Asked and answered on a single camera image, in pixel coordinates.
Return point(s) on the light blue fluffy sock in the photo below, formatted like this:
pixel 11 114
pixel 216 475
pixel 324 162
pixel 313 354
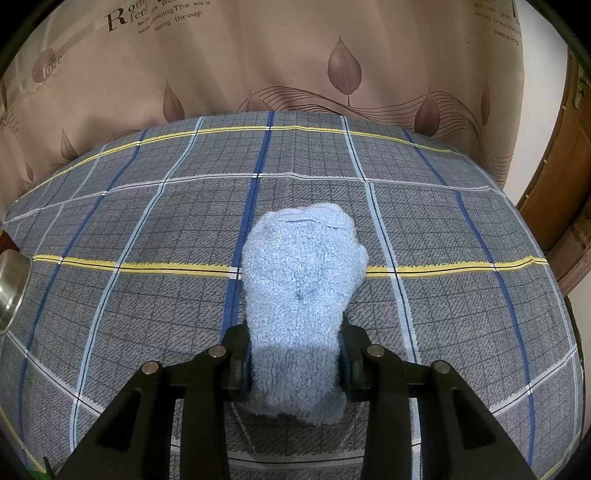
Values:
pixel 300 286

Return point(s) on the red tin box gold inside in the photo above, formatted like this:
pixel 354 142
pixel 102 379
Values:
pixel 5 242

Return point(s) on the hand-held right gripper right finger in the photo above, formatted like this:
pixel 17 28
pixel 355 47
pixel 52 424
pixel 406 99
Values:
pixel 355 369

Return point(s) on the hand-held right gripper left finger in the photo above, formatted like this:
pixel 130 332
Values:
pixel 238 369

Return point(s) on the beige leaf printed curtain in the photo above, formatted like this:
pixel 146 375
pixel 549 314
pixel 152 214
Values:
pixel 277 60

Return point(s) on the steel bowl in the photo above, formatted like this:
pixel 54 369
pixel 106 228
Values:
pixel 11 286

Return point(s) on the brown wooden door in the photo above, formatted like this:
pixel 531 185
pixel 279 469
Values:
pixel 563 207

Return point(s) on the grey plaid bed sheet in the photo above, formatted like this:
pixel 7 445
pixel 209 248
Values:
pixel 438 300

